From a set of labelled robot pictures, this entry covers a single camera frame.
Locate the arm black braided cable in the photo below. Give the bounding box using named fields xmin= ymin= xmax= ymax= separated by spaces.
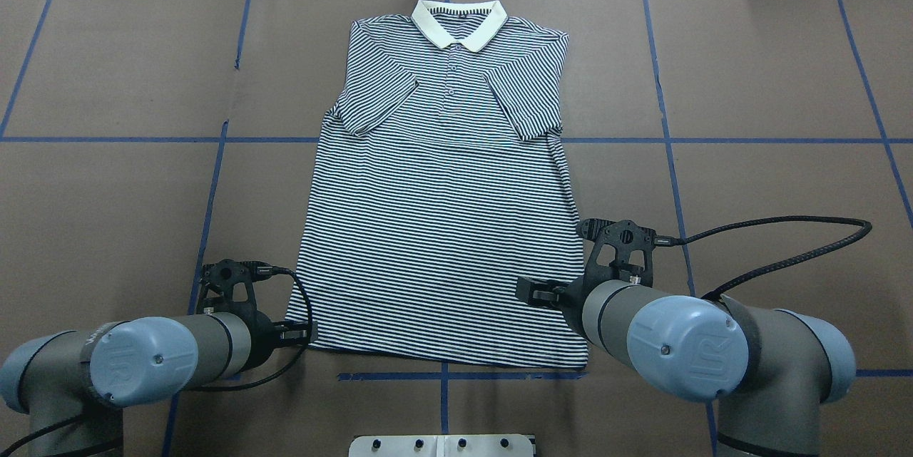
xmin=656 ymin=216 xmax=873 ymax=301
xmin=193 ymin=266 xmax=315 ymax=394

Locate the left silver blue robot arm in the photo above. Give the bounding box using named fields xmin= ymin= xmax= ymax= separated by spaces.
xmin=2 ymin=313 xmax=316 ymax=456

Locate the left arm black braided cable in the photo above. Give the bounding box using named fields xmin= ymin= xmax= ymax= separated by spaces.
xmin=193 ymin=266 xmax=315 ymax=394

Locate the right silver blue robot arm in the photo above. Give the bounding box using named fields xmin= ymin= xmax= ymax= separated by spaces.
xmin=516 ymin=278 xmax=857 ymax=456

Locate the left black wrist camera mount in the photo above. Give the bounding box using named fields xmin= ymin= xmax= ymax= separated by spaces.
xmin=193 ymin=259 xmax=287 ymax=317

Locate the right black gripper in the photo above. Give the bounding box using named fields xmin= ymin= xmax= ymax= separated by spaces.
xmin=516 ymin=277 xmax=593 ymax=333

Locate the striped polo shirt white collar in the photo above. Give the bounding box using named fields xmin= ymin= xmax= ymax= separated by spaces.
xmin=287 ymin=0 xmax=589 ymax=369

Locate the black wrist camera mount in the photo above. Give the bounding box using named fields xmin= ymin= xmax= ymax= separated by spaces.
xmin=193 ymin=259 xmax=287 ymax=317
xmin=576 ymin=219 xmax=683 ymax=288

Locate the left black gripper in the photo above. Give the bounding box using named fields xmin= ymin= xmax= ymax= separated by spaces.
xmin=247 ymin=313 xmax=317 ymax=365

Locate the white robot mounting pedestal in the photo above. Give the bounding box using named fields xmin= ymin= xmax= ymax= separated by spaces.
xmin=348 ymin=433 xmax=539 ymax=456

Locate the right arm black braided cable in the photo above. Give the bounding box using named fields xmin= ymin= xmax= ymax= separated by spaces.
xmin=656 ymin=216 xmax=873 ymax=301

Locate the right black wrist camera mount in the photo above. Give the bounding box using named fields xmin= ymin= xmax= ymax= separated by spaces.
xmin=576 ymin=219 xmax=683 ymax=288

